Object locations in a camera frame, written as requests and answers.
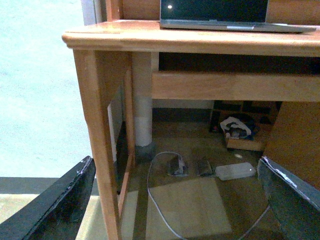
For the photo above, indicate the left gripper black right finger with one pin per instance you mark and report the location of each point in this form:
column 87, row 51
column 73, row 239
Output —
column 294, row 203

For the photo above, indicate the left floor power plug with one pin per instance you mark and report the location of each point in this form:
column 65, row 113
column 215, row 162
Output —
column 176, row 167

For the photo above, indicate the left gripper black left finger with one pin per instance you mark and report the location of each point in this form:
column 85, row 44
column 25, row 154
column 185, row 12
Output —
column 57, row 213

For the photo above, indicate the white power adapter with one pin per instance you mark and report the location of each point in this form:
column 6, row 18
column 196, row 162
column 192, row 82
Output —
column 235, row 171

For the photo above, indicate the wooden box with clutter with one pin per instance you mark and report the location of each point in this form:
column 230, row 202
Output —
column 245, row 125

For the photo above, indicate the wooden desk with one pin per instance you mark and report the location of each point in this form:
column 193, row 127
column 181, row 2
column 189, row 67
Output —
column 103, row 60

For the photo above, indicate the wooden pull-out keyboard tray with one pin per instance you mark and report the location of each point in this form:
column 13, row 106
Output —
column 170, row 85

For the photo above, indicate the right floor power plug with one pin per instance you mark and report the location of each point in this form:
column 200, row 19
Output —
column 204, row 168

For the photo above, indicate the floor power plug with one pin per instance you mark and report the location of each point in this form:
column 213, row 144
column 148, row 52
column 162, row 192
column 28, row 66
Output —
column 204, row 168
column 176, row 167

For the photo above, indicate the grey laptop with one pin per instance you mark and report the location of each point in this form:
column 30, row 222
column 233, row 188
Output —
column 222, row 15

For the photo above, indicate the white pipe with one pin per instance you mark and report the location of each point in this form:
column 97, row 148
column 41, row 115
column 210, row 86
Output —
column 142, row 97

